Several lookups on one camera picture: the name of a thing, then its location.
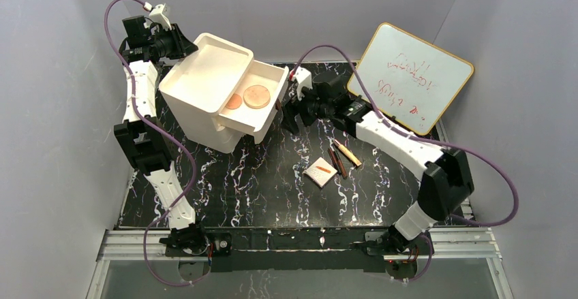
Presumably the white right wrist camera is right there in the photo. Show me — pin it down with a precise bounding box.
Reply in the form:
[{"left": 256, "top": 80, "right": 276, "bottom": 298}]
[{"left": 290, "top": 67, "right": 313, "bottom": 101}]

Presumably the small round pink compact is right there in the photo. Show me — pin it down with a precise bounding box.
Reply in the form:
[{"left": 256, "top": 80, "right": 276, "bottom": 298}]
[{"left": 226, "top": 93, "right": 243, "bottom": 110}]

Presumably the white drawer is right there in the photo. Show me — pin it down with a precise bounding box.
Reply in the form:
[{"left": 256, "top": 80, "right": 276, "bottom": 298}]
[{"left": 219, "top": 61, "right": 289, "bottom": 144}]

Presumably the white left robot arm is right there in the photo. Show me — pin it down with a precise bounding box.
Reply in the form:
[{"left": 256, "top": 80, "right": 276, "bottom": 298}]
[{"left": 114, "top": 16, "right": 209, "bottom": 255}]

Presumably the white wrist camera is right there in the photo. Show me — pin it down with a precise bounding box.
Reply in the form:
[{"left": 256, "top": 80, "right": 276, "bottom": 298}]
[
  {"left": 149, "top": 3, "right": 172, "bottom": 31},
  {"left": 290, "top": 67, "right": 313, "bottom": 101}
]

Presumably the white drawer organizer box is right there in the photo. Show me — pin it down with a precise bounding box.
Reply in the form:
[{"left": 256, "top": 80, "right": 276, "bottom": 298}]
[{"left": 158, "top": 33, "right": 254, "bottom": 153}]

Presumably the yellow framed whiteboard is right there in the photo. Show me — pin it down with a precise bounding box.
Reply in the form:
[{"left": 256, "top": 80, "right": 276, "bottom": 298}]
[{"left": 347, "top": 22, "right": 474, "bottom": 136}]

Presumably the large round pink compact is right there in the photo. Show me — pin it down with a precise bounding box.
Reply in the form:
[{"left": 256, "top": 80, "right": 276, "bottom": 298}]
[{"left": 243, "top": 84, "right": 271, "bottom": 109}]

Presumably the white square makeup palette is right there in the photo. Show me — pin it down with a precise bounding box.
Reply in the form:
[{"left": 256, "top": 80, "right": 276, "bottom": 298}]
[{"left": 303, "top": 157, "right": 337, "bottom": 188}]

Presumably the aluminium right side rail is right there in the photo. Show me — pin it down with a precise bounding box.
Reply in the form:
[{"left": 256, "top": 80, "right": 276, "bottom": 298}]
[{"left": 436, "top": 119, "right": 474, "bottom": 219}]

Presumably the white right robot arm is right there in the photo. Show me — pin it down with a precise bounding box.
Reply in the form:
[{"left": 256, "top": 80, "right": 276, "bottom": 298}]
[{"left": 282, "top": 68, "right": 474, "bottom": 253}]

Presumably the aluminium front mounting rail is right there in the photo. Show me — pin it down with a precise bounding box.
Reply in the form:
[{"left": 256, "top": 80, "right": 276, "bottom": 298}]
[{"left": 97, "top": 227, "right": 502, "bottom": 261}]

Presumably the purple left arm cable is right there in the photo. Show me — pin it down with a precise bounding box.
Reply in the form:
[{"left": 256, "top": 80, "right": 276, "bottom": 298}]
[{"left": 104, "top": 0, "right": 213, "bottom": 288}]

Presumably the dark brown makeup pencil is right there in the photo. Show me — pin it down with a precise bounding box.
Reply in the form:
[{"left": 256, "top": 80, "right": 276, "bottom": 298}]
[{"left": 328, "top": 146, "right": 342, "bottom": 177}]

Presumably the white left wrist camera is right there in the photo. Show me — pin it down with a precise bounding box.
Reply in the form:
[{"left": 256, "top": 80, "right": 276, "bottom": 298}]
[{"left": 149, "top": 3, "right": 172, "bottom": 31}]

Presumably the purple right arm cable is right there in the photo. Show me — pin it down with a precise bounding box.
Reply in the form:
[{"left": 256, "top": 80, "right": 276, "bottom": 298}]
[{"left": 288, "top": 44, "right": 519, "bottom": 283}]

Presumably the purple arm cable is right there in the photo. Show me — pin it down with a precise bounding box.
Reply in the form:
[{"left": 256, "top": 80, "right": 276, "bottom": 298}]
[
  {"left": 104, "top": 0, "right": 213, "bottom": 288},
  {"left": 288, "top": 44, "right": 519, "bottom": 283}
]

